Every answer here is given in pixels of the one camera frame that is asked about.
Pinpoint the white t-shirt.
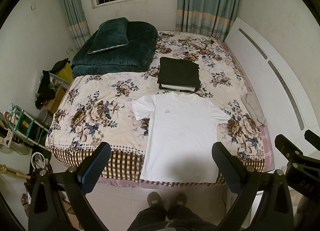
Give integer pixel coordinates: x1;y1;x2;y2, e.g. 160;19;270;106
132;92;231;183

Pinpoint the black folded clothes stack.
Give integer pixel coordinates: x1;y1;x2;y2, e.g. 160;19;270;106
157;57;201;92

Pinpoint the white bed headboard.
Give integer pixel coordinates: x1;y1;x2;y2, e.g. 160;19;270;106
225;18;319;159

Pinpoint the grey bucket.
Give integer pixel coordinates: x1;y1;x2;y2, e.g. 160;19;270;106
37;107;53;128

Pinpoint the floral bed blanket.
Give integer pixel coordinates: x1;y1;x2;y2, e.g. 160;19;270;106
46;31;265;188

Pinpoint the teal shelf rack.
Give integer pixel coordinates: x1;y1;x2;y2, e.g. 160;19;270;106
8;104;48;149

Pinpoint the cardboard box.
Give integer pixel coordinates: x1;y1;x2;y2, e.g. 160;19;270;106
46;87;66;114

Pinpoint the right grey slipper foot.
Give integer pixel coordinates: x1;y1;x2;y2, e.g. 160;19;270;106
169;193;187;208

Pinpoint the dark green folded quilt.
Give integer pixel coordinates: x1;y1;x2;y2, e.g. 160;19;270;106
72;21;158;78

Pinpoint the dark green pillow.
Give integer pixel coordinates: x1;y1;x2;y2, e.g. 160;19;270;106
88;17;129;54

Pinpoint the green striped left curtain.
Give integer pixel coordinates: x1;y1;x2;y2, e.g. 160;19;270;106
61;0;91;50

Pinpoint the green striped curtain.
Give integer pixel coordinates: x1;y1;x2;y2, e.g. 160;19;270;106
61;0;91;50
176;0;240;41

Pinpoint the green striped right curtain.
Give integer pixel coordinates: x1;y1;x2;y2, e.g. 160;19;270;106
176;0;240;41

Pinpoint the white cable coil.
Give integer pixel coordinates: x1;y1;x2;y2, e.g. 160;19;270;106
30;151;49;172

